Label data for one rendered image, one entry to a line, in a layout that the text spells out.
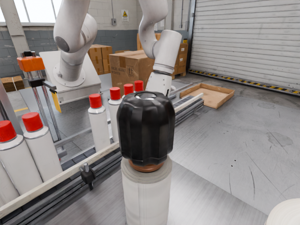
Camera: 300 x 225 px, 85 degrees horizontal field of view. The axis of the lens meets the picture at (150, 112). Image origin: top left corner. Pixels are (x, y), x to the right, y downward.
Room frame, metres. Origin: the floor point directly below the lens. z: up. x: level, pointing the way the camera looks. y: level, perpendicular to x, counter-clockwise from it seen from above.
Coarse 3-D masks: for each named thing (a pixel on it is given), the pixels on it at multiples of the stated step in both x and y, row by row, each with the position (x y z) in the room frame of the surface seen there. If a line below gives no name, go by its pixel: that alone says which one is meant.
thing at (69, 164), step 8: (192, 96) 0.95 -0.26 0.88; (176, 104) 0.83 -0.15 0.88; (192, 104) 0.83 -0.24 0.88; (176, 112) 0.73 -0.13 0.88; (88, 152) 0.44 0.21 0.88; (112, 152) 0.44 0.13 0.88; (72, 160) 0.40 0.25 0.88; (80, 160) 0.40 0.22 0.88; (104, 160) 0.40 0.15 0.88; (64, 168) 0.36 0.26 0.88; (72, 176) 0.33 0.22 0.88; (64, 184) 0.31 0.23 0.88; (48, 192) 0.28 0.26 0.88; (32, 200) 0.26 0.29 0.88; (40, 200) 0.26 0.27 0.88; (24, 208) 0.24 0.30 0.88; (8, 216) 0.22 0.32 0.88; (0, 224) 0.21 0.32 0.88
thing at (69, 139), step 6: (192, 84) 0.96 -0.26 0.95; (174, 90) 0.84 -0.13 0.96; (180, 90) 0.86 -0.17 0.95; (108, 120) 0.51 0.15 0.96; (84, 132) 0.44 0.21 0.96; (90, 132) 0.45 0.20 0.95; (66, 138) 0.40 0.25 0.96; (72, 138) 0.41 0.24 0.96; (54, 144) 0.38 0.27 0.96; (60, 144) 0.38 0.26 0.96
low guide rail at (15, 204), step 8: (200, 96) 0.89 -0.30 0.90; (184, 104) 0.76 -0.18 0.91; (112, 144) 0.44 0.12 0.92; (104, 152) 0.40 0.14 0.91; (88, 160) 0.36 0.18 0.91; (96, 160) 0.38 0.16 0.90; (72, 168) 0.33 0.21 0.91; (56, 176) 0.30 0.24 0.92; (64, 176) 0.31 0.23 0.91; (40, 184) 0.28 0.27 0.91; (48, 184) 0.28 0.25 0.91; (56, 184) 0.29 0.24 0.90; (32, 192) 0.26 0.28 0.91; (40, 192) 0.27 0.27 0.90; (16, 200) 0.24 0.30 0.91; (24, 200) 0.24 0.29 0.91; (0, 208) 0.22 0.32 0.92; (8, 208) 0.22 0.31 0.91; (16, 208) 0.23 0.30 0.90; (0, 216) 0.21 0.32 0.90
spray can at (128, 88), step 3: (126, 84) 0.55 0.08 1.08; (129, 84) 0.55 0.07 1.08; (132, 84) 0.55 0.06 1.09; (126, 87) 0.53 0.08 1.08; (129, 87) 0.53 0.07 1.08; (132, 87) 0.54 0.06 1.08; (126, 90) 0.53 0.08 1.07; (129, 90) 0.53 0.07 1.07; (132, 90) 0.53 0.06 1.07; (126, 93) 0.53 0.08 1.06; (123, 96) 0.54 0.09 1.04
